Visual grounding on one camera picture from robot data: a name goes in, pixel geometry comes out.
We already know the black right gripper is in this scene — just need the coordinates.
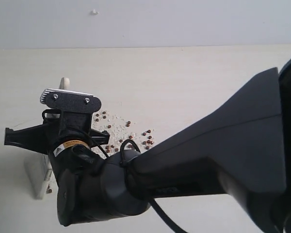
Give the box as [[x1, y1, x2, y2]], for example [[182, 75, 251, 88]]
[[4, 109, 109, 154]]

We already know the white wooden paint brush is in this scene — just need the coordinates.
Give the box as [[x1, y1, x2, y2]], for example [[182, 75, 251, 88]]
[[23, 77, 71, 200]]

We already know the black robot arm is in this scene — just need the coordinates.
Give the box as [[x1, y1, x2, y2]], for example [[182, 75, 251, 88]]
[[4, 59, 291, 233]]

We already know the beans and rice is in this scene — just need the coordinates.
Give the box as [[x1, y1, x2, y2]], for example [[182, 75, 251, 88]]
[[46, 110, 155, 195]]

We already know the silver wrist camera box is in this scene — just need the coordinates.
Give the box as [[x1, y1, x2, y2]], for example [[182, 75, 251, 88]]
[[40, 88, 102, 114]]

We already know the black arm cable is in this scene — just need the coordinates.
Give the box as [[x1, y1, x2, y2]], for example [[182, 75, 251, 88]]
[[72, 131, 185, 233]]

